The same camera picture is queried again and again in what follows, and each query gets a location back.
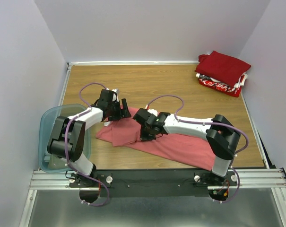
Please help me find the pink t-shirt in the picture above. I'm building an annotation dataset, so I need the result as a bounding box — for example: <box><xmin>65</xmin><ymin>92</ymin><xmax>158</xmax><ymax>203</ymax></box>
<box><xmin>95</xmin><ymin>118</ymin><xmax>215</xmax><ymax>170</ymax></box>

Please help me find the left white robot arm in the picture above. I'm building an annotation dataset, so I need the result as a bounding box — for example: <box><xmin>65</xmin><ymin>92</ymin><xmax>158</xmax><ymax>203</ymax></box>
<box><xmin>47</xmin><ymin>89</ymin><xmax>131</xmax><ymax>187</ymax></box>

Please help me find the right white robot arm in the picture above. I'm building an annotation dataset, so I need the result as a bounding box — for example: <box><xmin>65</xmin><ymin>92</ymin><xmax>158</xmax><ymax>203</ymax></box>
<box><xmin>133</xmin><ymin>108</ymin><xmax>241</xmax><ymax>185</ymax></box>

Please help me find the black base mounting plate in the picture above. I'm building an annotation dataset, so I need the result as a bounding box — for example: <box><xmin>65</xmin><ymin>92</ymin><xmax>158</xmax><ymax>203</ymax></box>
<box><xmin>69</xmin><ymin>168</ymin><xmax>238</xmax><ymax>201</ymax></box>

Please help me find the blue plastic bin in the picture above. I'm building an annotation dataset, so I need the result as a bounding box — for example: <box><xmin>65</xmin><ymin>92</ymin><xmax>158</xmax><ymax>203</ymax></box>
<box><xmin>38</xmin><ymin>104</ymin><xmax>91</xmax><ymax>173</ymax></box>

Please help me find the folded red white printed t-shirt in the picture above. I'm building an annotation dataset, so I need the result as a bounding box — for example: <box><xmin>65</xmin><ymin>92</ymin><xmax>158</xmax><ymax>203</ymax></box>
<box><xmin>196</xmin><ymin>73</ymin><xmax>248</xmax><ymax>97</ymax></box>

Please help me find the folded dark red t-shirt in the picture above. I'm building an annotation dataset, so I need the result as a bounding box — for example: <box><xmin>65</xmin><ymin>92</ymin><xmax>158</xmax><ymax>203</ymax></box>
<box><xmin>195</xmin><ymin>51</ymin><xmax>251</xmax><ymax>87</ymax></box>

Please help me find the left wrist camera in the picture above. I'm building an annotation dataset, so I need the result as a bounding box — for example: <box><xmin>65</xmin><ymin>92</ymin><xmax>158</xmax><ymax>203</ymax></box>
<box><xmin>112</xmin><ymin>88</ymin><xmax>120</xmax><ymax>102</ymax></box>

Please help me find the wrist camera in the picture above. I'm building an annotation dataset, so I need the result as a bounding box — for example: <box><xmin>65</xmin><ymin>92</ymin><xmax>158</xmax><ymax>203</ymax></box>
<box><xmin>146</xmin><ymin>108</ymin><xmax>158</xmax><ymax>116</ymax></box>
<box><xmin>112</xmin><ymin>88</ymin><xmax>120</xmax><ymax>102</ymax></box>

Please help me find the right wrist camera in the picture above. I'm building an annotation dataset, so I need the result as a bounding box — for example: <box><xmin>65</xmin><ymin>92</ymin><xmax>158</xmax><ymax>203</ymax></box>
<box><xmin>146</xmin><ymin>108</ymin><xmax>158</xmax><ymax>116</ymax></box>

